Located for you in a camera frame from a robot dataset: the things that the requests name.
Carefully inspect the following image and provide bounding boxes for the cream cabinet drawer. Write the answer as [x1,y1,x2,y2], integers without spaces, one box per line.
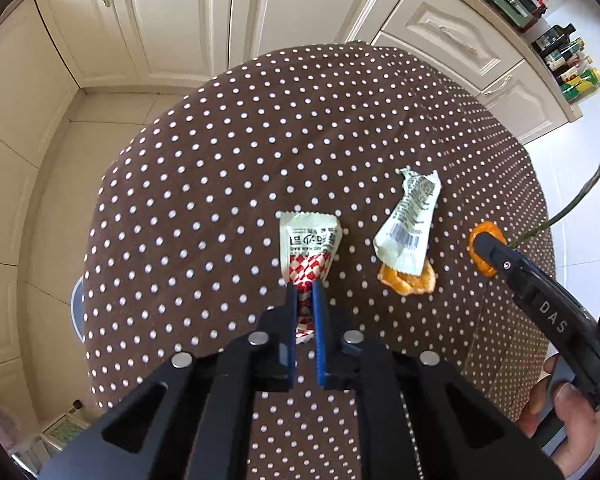
[380,0,521,78]

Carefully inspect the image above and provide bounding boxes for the dark glass bottle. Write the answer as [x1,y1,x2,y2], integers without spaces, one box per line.
[531,22,577,53]
[542,37,587,68]

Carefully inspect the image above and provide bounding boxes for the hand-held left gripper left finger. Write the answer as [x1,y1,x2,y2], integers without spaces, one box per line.
[39,283,299,480]

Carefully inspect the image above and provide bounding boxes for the yellow label bottle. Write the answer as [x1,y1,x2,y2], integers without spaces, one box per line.
[555,55,596,81]

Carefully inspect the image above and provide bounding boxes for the green patterned box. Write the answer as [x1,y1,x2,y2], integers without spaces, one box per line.
[40,415,88,453]

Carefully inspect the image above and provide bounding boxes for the wide orange peel piece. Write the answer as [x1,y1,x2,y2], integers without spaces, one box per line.
[377,260,437,297]

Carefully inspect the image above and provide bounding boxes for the blue round bin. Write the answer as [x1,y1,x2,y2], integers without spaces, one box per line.
[70,277,88,343]

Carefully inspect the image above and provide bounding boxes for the yellow green plastic bottle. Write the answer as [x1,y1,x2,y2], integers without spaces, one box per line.
[560,67,600,104]

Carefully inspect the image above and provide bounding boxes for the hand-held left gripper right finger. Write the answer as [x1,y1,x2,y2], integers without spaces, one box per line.
[312,283,567,480]

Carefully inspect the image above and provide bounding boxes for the pale green barcode wrapper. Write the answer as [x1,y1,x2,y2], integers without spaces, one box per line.
[372,167,441,276]

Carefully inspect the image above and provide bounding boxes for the red checkered sauce packet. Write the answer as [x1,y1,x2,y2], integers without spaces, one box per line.
[279,211,343,346]

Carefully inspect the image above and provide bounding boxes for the green plant stem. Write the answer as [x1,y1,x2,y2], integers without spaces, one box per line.
[510,164,600,250]

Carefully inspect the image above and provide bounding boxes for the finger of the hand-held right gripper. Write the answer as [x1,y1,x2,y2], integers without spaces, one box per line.
[472,232,537,297]

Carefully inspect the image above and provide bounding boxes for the beige kitchen countertop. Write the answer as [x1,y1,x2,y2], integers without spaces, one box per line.
[395,0,588,123]

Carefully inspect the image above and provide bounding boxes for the cream base cabinets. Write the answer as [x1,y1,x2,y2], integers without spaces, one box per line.
[0,0,581,426]

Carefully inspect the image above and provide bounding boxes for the brown dotted tablecloth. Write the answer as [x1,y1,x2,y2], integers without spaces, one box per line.
[82,40,556,480]

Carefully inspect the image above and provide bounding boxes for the curled orange peel piece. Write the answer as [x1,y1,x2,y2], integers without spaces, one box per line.
[467,221,506,278]

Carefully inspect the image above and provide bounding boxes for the person's right hand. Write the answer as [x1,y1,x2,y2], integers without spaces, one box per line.
[517,355,600,463]

